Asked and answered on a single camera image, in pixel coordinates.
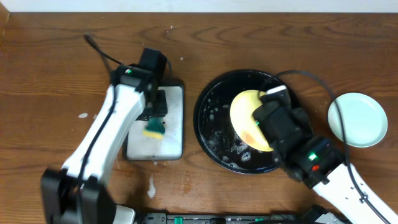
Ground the yellow plate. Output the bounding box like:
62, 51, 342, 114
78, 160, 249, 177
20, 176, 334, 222
229, 90, 273, 152

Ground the green yellow sponge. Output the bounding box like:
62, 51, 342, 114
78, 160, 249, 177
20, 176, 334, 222
142, 118, 165, 139

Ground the light green plate front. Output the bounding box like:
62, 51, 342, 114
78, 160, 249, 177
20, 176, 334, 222
327, 93, 388, 147

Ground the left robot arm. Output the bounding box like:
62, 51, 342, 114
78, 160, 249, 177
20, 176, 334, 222
40, 48, 167, 223

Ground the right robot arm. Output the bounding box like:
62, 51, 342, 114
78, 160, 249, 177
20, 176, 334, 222
252, 85, 397, 223

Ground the black round tray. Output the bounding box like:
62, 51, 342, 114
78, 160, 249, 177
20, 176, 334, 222
193, 69, 277, 174

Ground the black rectangular soap tray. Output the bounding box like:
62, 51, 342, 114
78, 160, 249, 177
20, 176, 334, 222
123, 80, 185, 161

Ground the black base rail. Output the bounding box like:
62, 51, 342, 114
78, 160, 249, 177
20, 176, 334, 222
133, 213, 308, 224

